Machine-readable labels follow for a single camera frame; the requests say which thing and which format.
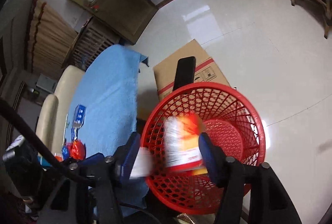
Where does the red white snack package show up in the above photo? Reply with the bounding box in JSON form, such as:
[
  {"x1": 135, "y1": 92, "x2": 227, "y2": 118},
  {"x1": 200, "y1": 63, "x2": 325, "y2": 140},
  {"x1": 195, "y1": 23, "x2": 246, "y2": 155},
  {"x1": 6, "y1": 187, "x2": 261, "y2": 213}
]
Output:
[{"x1": 163, "y1": 113, "x2": 207, "y2": 176}]

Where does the red plastic bag bundle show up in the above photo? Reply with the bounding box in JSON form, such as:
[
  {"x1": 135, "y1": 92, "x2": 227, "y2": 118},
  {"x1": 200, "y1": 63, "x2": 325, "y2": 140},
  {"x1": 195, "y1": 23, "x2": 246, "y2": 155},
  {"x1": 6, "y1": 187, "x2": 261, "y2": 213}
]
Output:
[{"x1": 67, "y1": 139, "x2": 86, "y2": 160}]

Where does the blue toothpaste box piece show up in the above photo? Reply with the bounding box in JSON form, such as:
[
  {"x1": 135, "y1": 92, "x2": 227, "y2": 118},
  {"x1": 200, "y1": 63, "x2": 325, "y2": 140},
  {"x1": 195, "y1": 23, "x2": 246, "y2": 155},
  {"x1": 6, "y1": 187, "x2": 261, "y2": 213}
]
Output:
[{"x1": 72, "y1": 104, "x2": 86, "y2": 129}]

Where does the blue plastic bag bundle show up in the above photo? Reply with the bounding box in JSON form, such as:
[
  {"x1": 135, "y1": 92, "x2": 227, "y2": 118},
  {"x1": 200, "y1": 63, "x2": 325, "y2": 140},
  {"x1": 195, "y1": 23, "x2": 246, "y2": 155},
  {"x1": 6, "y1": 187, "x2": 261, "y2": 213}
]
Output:
[{"x1": 61, "y1": 145, "x2": 70, "y2": 160}]

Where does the red plastic mesh basket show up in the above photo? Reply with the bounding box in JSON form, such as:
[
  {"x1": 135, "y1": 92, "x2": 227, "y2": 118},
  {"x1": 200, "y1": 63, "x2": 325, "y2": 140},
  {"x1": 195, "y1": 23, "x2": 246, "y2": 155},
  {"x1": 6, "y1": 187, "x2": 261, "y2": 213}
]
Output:
[{"x1": 141, "y1": 82, "x2": 266, "y2": 214}]

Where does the blue table cloth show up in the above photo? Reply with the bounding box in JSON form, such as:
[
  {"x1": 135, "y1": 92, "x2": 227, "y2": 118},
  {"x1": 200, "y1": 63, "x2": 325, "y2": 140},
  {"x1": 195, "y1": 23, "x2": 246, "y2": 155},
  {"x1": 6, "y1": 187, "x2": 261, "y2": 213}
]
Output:
[{"x1": 65, "y1": 43, "x2": 150, "y2": 217}]

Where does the orange white small packet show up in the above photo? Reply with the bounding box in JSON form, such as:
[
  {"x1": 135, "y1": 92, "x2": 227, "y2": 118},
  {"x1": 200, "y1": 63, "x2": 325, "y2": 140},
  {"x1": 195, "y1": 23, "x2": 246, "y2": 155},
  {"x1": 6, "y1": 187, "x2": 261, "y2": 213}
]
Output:
[{"x1": 54, "y1": 153, "x2": 63, "y2": 162}]

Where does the black smartphone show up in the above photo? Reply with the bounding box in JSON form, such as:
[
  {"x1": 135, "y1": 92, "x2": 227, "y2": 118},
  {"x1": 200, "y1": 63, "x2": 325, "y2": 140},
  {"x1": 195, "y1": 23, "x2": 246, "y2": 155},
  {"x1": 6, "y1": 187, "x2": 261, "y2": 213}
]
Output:
[{"x1": 173, "y1": 56, "x2": 196, "y2": 91}]

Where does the cream leather sofa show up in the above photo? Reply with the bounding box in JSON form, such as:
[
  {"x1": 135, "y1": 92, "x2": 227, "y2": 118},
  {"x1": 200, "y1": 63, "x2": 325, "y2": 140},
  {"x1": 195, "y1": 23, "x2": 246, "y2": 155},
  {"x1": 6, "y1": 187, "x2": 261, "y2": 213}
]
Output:
[{"x1": 35, "y1": 65, "x2": 84, "y2": 155}]

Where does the brown cardboard box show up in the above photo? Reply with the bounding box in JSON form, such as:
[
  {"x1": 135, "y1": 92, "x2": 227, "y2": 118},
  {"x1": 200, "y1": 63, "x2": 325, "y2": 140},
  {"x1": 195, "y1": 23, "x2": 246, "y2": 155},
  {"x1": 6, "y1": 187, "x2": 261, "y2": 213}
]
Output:
[{"x1": 152, "y1": 38, "x2": 231, "y2": 102}]

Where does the wooden slatted crib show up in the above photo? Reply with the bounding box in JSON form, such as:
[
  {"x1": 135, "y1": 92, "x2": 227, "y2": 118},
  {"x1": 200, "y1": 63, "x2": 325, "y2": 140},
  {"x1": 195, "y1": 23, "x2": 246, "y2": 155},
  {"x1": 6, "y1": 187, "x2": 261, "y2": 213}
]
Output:
[{"x1": 61, "y1": 17, "x2": 120, "y2": 71}]

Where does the beige curtain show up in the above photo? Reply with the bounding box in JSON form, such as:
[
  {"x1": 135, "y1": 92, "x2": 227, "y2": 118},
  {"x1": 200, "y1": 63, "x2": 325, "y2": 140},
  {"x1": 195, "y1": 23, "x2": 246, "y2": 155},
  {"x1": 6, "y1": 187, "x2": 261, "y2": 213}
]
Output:
[{"x1": 24, "y1": 0, "x2": 77, "y2": 80}]

